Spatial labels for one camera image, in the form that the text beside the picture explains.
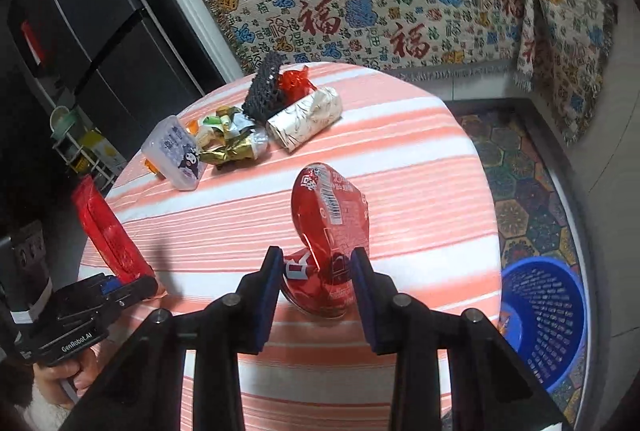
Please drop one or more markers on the orange striped tablecloth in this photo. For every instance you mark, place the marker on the orange striped tablecloth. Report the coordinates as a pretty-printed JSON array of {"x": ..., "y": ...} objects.
[{"x": 400, "y": 161}]

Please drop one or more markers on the white patterned paper roll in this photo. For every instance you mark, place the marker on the white patterned paper roll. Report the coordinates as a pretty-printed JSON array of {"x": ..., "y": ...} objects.
[{"x": 305, "y": 118}]

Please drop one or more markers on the clear plastic cartoon box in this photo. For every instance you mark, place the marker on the clear plastic cartoon box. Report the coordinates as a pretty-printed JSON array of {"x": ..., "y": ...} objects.
[{"x": 172, "y": 151}]

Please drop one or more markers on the white storage rack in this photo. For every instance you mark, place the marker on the white storage rack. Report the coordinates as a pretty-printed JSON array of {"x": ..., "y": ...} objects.
[{"x": 90, "y": 146}]

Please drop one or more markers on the red snack packet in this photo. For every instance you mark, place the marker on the red snack packet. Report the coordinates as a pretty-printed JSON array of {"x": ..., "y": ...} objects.
[{"x": 107, "y": 231}]

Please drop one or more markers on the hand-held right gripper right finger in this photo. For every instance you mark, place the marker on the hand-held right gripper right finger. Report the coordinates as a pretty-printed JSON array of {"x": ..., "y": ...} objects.
[{"x": 366, "y": 306}]

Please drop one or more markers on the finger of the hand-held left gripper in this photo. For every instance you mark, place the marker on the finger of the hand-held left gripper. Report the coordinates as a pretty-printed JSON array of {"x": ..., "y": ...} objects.
[{"x": 135, "y": 288}]

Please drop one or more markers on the green white crumpled wrapper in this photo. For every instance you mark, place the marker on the green white crumpled wrapper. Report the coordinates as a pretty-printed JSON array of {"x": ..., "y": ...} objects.
[{"x": 222, "y": 121}]

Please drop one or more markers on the person's left forearm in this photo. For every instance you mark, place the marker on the person's left forearm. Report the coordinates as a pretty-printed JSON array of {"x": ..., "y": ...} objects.
[{"x": 40, "y": 417}]

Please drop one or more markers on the black refrigerator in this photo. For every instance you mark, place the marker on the black refrigerator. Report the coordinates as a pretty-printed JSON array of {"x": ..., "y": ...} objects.
[{"x": 100, "y": 11}]

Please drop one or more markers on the orange wrapper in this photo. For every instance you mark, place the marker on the orange wrapper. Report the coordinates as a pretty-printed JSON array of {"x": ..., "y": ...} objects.
[{"x": 151, "y": 165}]

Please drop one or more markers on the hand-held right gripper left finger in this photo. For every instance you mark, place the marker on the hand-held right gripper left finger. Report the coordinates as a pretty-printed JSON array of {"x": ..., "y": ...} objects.
[{"x": 267, "y": 296}]

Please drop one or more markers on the red cellophane wrapper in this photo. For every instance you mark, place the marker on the red cellophane wrapper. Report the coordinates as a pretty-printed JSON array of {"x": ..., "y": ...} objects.
[{"x": 292, "y": 83}]

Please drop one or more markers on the person's left hand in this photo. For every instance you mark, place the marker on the person's left hand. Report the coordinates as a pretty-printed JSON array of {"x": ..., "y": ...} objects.
[{"x": 75, "y": 373}]

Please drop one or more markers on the patterned floor mat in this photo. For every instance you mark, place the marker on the patterned floor mat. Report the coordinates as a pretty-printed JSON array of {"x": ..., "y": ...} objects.
[{"x": 520, "y": 176}]

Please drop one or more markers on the blue plastic basket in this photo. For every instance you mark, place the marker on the blue plastic basket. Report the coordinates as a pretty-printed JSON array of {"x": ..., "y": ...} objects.
[{"x": 545, "y": 311}]

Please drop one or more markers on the gold wrapper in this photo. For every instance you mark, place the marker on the gold wrapper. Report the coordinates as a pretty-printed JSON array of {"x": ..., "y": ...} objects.
[{"x": 232, "y": 153}]

